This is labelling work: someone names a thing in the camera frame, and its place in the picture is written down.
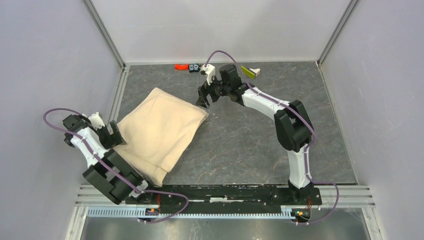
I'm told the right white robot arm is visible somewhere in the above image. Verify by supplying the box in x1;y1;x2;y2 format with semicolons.
196;64;315;204

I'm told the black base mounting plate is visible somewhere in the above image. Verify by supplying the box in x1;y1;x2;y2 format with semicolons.
125;184;323;215

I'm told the beige cloth wrap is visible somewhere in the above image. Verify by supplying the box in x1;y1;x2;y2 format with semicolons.
113;87;209;187

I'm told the aluminium corner post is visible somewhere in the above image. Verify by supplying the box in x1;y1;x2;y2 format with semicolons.
82;0;126;69
316;0;360;68

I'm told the small black blue toy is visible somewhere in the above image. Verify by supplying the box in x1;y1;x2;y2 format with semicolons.
188;63;202;73

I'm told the left aluminium corner post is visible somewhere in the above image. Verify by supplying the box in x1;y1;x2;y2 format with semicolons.
82;0;126;69

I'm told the green white brush tool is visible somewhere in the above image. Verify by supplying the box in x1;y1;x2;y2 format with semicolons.
241;65;261;79

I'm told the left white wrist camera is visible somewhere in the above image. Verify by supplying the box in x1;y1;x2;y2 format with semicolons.
87;111;106;130

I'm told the white slotted cable duct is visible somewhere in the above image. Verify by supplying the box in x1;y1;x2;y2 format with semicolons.
86;206;308;221

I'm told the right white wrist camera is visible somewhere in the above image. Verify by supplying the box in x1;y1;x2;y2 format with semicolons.
200;63;216;86

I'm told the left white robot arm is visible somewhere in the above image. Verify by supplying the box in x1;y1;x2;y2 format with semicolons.
62;112;157;205

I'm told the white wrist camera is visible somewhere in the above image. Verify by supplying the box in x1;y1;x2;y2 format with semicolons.
87;111;106;130
200;63;216;86

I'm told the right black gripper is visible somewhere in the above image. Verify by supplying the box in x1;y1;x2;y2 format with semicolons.
195;72;230;109

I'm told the right aluminium corner post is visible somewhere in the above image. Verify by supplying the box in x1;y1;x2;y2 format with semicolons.
316;0;360;68

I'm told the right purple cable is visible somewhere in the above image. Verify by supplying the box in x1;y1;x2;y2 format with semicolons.
204;50;340;226

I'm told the orange red tape roll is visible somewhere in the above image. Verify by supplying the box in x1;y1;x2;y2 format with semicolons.
174;64;189;71

